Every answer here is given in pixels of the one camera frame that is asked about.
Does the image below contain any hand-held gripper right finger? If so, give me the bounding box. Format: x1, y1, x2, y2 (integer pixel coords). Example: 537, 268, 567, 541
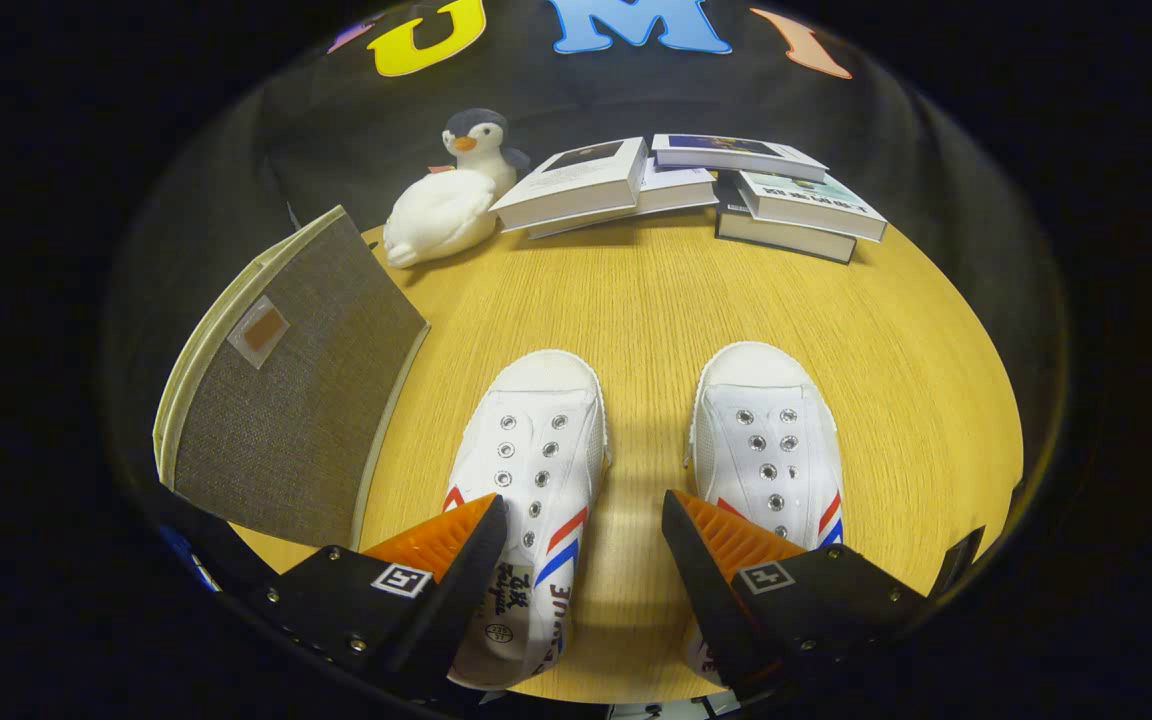
661, 489, 937, 701

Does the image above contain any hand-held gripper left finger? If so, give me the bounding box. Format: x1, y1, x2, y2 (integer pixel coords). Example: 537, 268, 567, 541
251, 492, 509, 701

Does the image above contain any white shoe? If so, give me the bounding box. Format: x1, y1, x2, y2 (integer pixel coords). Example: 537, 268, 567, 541
446, 349, 612, 691
684, 341, 845, 686

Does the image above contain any grey fabric storage box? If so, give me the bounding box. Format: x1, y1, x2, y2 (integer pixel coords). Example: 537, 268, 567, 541
153, 205, 432, 551

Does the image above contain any blue plastic object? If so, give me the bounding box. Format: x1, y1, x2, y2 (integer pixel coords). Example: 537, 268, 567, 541
161, 525, 222, 591

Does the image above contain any dark grey book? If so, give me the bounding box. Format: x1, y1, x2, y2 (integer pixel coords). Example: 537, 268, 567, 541
714, 170, 857, 265

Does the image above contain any white plush toy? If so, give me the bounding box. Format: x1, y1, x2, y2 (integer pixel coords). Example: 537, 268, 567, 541
382, 168, 499, 269

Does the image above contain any book with pale green cover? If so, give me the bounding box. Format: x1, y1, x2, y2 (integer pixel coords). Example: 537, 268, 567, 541
736, 168, 889, 243

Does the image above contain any plain white book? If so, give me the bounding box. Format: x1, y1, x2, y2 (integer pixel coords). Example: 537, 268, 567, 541
526, 158, 719, 241

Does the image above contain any book with blue picture cover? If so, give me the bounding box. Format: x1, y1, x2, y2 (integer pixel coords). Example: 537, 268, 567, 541
651, 133, 829, 183

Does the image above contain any penguin plush toy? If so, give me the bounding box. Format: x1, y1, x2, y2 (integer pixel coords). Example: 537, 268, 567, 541
429, 108, 532, 196

